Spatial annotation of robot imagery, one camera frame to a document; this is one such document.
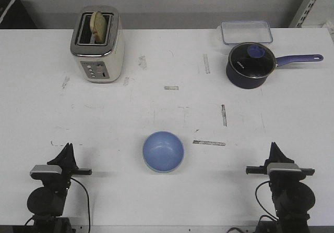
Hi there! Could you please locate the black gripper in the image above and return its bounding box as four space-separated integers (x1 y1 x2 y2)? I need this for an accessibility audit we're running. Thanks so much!
42 143 92 191
246 142 315 188

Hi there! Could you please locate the blue bowl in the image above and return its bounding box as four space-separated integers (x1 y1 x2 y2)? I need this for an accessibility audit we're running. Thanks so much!
142 131 185 173

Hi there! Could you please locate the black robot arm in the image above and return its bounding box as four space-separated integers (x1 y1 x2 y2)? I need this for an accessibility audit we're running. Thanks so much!
24 143 92 232
245 142 316 232

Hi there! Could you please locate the dark blue saucepan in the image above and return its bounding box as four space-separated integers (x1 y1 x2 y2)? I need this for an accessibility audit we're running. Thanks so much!
226 42 324 89

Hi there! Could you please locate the glass lid with blue knob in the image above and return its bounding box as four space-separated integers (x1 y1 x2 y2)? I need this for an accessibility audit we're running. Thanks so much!
229 42 276 79

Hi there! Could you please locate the cream and silver toaster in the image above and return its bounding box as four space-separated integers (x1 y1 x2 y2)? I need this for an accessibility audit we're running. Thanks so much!
70 5 125 83

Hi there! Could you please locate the clear plastic container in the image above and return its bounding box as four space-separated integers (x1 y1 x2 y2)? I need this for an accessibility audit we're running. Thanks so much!
220 20 273 45

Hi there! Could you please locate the toast slice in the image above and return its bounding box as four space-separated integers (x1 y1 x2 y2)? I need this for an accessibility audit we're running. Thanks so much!
90 11 108 44

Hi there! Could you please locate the white slotted shelf upright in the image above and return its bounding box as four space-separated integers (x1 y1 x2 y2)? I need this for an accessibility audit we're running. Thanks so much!
288 0 333 28

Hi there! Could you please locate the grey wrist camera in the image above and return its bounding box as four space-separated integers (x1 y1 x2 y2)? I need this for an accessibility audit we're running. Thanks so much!
30 165 62 177
267 163 302 175

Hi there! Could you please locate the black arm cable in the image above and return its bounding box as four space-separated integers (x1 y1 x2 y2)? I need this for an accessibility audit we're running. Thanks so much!
25 177 91 233
225 180 280 233

